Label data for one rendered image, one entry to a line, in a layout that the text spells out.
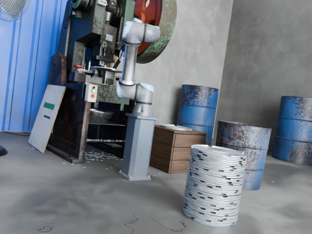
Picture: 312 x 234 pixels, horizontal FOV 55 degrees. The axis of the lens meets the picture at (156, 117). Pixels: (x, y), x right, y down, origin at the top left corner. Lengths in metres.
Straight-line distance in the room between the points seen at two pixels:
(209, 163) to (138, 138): 0.73
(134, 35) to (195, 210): 1.10
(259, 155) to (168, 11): 1.43
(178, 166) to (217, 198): 1.02
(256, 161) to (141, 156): 0.86
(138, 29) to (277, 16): 3.93
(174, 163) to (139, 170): 0.43
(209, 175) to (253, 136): 0.87
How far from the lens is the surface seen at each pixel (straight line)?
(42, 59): 3.76
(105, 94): 2.55
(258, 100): 5.42
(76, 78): 2.39
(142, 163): 2.13
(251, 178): 2.37
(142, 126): 2.07
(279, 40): 5.47
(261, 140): 2.34
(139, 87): 2.10
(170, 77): 4.90
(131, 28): 1.95
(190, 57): 5.22
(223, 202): 1.54
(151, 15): 2.95
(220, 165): 1.48
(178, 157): 2.47
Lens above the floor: 0.57
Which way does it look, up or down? 3 degrees down
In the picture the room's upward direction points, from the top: 8 degrees clockwise
